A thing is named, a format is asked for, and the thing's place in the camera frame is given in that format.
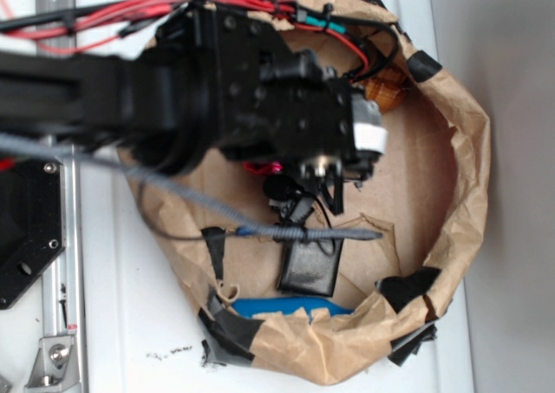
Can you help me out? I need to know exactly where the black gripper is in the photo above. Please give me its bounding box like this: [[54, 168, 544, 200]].
[[186, 8, 387, 214]]

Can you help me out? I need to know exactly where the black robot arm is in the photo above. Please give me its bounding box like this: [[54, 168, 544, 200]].
[[1, 8, 388, 185]]

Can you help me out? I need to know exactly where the orange striped conch shell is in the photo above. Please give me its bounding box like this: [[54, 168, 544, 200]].
[[362, 65, 409, 114]]

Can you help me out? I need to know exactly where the black square pouch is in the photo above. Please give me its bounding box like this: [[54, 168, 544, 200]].
[[277, 239, 343, 298]]

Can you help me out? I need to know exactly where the brown paper bag tray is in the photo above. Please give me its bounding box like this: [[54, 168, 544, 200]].
[[117, 0, 493, 386]]

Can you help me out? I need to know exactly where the blue plastic object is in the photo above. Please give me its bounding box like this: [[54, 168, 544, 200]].
[[226, 296, 356, 324]]

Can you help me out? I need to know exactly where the grey braided cable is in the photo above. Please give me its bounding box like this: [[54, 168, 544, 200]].
[[0, 133, 384, 243]]

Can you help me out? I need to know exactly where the red wire bundle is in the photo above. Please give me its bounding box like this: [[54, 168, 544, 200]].
[[0, 0, 374, 80]]

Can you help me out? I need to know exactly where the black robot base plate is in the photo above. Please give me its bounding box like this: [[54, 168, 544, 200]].
[[1, 160, 64, 311]]

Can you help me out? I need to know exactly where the aluminium extrusion rail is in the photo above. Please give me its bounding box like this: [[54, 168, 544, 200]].
[[34, 0, 90, 393]]

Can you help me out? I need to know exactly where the metal corner bracket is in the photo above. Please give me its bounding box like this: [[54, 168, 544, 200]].
[[24, 335, 80, 392]]

